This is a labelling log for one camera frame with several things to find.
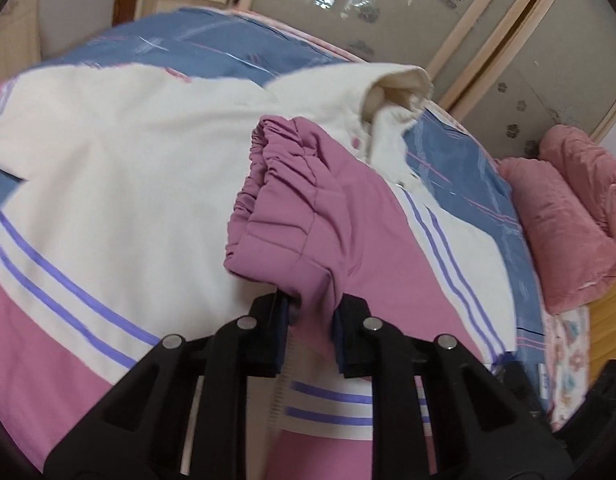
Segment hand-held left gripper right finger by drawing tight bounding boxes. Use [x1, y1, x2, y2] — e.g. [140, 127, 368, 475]
[333, 294, 576, 480]

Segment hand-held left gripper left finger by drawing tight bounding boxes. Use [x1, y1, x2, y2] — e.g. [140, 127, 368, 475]
[44, 294, 291, 480]

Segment white and pink jacket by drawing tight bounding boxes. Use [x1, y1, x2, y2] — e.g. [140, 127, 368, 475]
[0, 62, 519, 472]

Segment floral mattress cover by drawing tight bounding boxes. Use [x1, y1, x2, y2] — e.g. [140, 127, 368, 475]
[537, 305, 595, 432]

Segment pink rolled blanket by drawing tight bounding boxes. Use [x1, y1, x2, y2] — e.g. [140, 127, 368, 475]
[497, 124, 616, 314]

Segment blue patterned bed sheet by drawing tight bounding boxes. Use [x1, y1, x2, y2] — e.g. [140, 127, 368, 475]
[0, 7, 546, 378]

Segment frosted glass wardrobe doors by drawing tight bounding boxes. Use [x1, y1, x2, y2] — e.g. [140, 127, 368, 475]
[235, 0, 616, 153]

